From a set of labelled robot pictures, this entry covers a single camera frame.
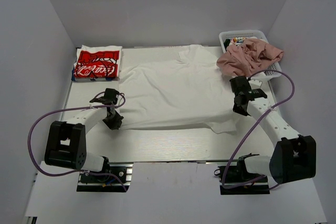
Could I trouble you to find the white t-shirt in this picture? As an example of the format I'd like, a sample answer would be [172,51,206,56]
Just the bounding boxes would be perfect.
[119,45,238,134]

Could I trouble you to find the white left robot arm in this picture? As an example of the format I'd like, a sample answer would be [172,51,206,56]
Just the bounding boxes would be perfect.
[44,88,123,173]

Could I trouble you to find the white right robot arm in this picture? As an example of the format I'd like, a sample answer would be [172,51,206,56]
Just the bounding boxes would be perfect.
[230,76,317,184]

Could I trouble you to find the pink t-shirt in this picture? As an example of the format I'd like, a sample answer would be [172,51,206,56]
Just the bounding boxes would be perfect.
[216,38,284,77]

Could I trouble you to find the white plastic laundry basket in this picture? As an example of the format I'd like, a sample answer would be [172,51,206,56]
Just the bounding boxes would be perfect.
[218,29,281,82]

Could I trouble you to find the colourful garment in basket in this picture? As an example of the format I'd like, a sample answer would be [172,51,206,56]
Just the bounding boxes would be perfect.
[224,37,246,49]

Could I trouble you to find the folded red Coca-Cola t-shirt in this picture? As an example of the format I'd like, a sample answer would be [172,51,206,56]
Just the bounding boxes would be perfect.
[73,45,122,78]

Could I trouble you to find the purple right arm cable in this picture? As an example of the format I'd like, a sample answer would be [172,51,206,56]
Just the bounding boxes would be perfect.
[220,69,296,190]

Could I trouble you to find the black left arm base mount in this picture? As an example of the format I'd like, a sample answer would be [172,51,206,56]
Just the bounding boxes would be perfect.
[77,163,133,193]

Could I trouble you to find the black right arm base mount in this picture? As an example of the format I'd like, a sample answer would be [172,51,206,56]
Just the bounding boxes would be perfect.
[214,165,270,196]

